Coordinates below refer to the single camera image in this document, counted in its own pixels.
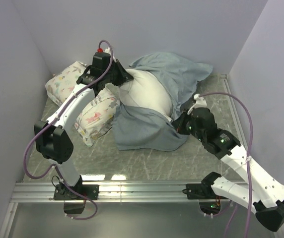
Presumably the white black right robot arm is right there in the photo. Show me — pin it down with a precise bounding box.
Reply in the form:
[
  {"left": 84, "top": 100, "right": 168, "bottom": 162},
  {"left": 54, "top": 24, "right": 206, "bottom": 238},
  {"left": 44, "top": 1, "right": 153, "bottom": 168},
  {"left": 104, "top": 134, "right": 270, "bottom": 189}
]
[{"left": 172, "top": 107, "right": 284, "bottom": 232}]

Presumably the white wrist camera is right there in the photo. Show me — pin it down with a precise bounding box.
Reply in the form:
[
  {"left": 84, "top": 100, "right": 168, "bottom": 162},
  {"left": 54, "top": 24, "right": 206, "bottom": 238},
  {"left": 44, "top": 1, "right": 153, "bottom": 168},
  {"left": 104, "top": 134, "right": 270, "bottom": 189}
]
[
  {"left": 189, "top": 94, "right": 207, "bottom": 111},
  {"left": 97, "top": 47, "right": 111, "bottom": 55}
]

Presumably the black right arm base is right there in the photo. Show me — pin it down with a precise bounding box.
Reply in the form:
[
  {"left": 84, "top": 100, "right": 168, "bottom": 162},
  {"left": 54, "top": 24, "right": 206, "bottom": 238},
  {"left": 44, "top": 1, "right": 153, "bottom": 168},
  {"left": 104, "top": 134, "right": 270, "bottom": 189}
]
[{"left": 182, "top": 183, "right": 221, "bottom": 216}]

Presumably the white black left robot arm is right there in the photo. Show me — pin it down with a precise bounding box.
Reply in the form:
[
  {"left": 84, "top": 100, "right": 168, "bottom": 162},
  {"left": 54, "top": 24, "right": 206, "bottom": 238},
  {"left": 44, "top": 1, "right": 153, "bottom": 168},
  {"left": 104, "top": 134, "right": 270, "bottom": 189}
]
[{"left": 34, "top": 49, "right": 133, "bottom": 199}]

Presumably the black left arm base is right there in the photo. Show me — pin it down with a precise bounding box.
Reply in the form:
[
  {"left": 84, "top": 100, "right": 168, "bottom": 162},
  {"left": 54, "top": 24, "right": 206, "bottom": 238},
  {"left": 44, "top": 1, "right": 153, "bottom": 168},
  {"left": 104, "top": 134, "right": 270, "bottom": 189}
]
[{"left": 53, "top": 183, "right": 99, "bottom": 220}]

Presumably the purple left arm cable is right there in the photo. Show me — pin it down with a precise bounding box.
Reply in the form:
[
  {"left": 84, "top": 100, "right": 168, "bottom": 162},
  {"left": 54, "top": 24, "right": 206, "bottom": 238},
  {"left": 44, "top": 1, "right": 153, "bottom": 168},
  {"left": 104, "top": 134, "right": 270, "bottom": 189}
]
[{"left": 22, "top": 40, "right": 114, "bottom": 220}]

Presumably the blue fish print pillowcase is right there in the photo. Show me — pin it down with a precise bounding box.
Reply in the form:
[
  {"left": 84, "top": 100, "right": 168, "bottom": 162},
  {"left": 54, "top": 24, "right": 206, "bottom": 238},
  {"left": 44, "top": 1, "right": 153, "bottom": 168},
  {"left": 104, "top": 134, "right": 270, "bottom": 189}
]
[{"left": 113, "top": 52, "right": 213, "bottom": 151}]

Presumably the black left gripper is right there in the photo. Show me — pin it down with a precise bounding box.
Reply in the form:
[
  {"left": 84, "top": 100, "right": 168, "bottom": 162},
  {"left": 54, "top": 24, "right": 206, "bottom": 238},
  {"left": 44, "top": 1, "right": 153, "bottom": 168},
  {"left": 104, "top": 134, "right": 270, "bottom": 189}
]
[{"left": 103, "top": 59, "right": 133, "bottom": 86}]

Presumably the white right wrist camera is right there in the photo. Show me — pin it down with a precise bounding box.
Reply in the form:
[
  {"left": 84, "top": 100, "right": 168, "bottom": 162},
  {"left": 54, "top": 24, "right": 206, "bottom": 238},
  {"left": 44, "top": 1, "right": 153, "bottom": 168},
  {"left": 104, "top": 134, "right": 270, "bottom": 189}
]
[{"left": 189, "top": 94, "right": 207, "bottom": 111}]

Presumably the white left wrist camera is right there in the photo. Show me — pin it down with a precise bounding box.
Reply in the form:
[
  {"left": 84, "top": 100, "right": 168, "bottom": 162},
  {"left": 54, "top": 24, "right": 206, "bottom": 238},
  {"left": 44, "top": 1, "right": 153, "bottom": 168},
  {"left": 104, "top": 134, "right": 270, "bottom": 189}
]
[{"left": 97, "top": 47, "right": 111, "bottom": 55}]

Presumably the white floral print pillow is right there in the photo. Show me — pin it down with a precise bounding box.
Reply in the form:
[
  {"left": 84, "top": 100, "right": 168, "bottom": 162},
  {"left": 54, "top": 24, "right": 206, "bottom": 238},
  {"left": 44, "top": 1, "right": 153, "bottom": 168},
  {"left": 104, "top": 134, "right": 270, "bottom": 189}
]
[{"left": 45, "top": 61, "right": 119, "bottom": 147}]

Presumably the aluminium front rail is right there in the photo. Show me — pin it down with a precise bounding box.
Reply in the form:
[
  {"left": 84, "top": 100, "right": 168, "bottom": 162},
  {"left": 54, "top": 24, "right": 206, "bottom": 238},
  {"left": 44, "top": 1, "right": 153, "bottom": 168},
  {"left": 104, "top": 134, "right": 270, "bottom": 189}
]
[{"left": 10, "top": 180, "right": 189, "bottom": 203}]

